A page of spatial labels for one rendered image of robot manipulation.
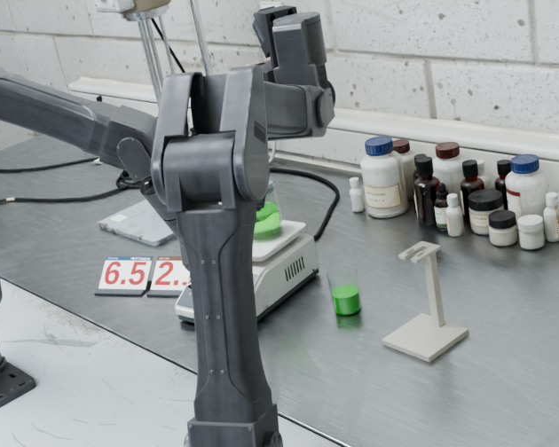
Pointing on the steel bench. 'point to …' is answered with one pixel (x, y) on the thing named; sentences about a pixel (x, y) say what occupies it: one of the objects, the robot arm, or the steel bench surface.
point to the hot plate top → (263, 250)
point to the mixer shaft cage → (154, 54)
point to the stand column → (201, 37)
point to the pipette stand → (441, 334)
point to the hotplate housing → (277, 276)
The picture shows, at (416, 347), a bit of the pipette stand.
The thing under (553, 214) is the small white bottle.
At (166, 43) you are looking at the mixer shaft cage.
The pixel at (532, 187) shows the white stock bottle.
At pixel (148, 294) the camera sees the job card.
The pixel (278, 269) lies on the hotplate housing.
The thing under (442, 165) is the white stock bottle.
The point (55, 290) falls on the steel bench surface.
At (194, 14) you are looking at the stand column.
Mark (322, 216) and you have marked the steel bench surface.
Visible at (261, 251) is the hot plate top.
